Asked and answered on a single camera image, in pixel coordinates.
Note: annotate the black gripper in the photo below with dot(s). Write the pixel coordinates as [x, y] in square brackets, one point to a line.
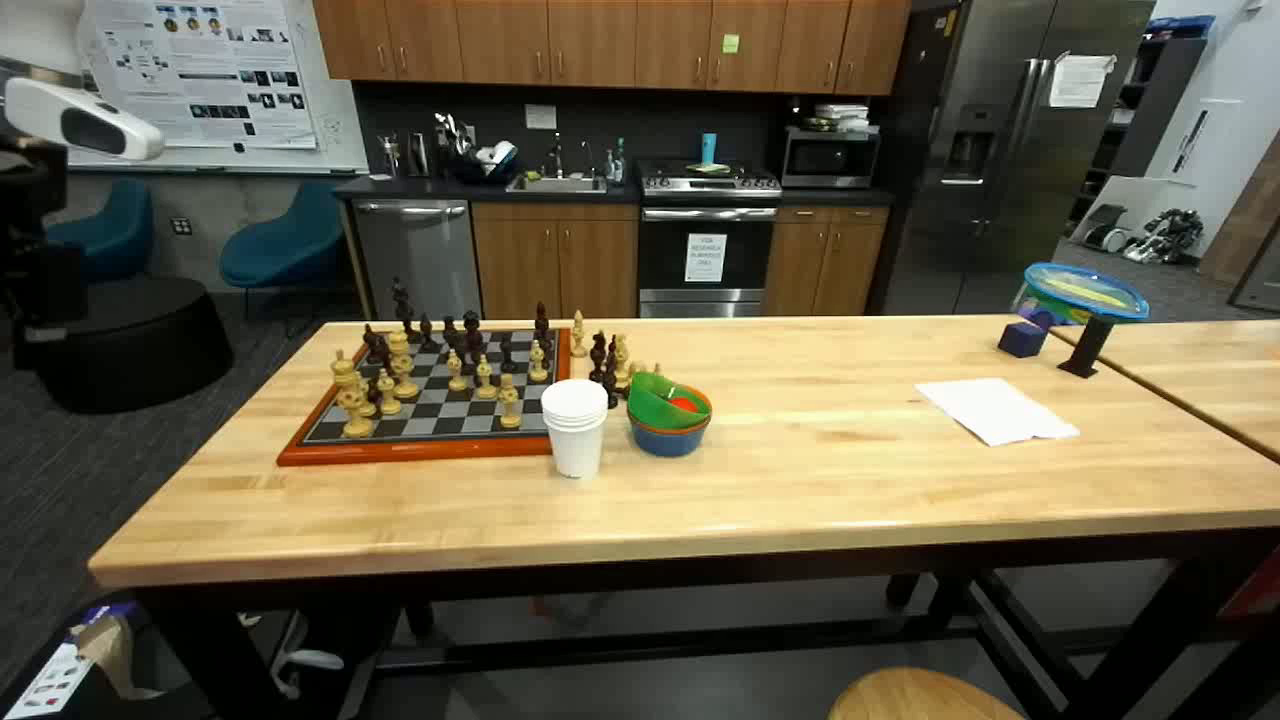
[26, 166]

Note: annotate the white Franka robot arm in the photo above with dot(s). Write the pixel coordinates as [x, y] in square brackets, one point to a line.
[83, 118]

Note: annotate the light wooden chess piece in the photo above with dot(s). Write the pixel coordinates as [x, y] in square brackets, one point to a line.
[539, 366]
[510, 409]
[461, 380]
[484, 389]
[578, 335]
[620, 366]
[402, 380]
[340, 373]
[357, 417]

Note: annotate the tall dark chess piece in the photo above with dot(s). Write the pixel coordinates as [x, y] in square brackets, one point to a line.
[402, 308]

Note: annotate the wooden framed chess board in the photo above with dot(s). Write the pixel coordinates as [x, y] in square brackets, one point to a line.
[442, 426]

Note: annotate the teal lounge chair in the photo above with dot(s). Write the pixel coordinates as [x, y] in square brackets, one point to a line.
[109, 232]
[283, 244]

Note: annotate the black round ottoman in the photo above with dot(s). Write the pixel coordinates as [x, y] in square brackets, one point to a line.
[135, 345]

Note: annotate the stainless steel dishwasher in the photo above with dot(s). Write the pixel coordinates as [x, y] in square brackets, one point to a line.
[418, 257]

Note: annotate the dish rack with dishes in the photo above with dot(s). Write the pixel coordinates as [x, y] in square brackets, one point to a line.
[476, 158]

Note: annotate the box with papers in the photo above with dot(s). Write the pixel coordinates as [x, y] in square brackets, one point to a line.
[66, 660]

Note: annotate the kitchen sink with faucet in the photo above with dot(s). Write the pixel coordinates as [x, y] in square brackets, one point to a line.
[556, 180]

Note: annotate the wide wooden base cabinet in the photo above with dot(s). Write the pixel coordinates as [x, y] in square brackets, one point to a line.
[556, 263]

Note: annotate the wooden upper cabinets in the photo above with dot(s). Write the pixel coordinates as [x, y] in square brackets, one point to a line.
[585, 40]

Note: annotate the clear soap bottle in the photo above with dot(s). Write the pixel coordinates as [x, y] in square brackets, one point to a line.
[618, 161]

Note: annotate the white foam cup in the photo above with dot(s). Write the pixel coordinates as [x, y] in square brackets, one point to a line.
[578, 426]

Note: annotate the stainless steel oven range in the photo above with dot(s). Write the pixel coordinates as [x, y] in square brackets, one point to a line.
[706, 213]

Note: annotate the blue cup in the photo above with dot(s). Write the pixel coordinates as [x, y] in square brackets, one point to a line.
[710, 151]

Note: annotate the white paper on oven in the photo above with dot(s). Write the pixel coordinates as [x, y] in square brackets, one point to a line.
[706, 257]

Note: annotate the green and blue bowl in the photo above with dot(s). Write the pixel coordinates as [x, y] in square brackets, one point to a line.
[671, 422]

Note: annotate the green cabinet sticker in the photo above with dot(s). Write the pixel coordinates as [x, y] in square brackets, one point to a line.
[730, 40]

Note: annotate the wooden butcher-block table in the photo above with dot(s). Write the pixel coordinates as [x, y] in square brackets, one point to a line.
[694, 573]

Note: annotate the stainless steel microwave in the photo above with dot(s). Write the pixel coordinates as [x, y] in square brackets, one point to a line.
[829, 158]

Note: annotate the narrow wooden base cabinet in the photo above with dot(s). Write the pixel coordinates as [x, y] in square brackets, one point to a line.
[826, 263]

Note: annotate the stainless steel refrigerator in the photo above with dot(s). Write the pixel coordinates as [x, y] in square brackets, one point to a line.
[1012, 174]

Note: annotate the white paper sheet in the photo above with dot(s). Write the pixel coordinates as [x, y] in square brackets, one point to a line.
[996, 409]

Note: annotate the small dark blue cube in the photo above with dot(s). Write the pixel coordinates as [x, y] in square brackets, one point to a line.
[1024, 338]

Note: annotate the wooden stool orange legs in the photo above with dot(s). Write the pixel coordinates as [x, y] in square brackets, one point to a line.
[923, 697]

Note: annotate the white paper on refrigerator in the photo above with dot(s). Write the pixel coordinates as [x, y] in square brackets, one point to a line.
[1082, 83]

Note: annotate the blue rimmed round disc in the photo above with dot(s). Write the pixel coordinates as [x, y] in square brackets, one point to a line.
[1082, 291]

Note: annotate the black stand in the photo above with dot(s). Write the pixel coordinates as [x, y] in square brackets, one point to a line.
[1085, 348]

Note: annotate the black and white equipment pile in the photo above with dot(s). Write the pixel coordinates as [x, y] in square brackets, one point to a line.
[1158, 239]

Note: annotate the white wall poster board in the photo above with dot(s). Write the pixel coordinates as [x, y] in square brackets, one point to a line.
[202, 73]

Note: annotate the white wall plate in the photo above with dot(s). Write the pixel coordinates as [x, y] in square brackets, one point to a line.
[540, 118]

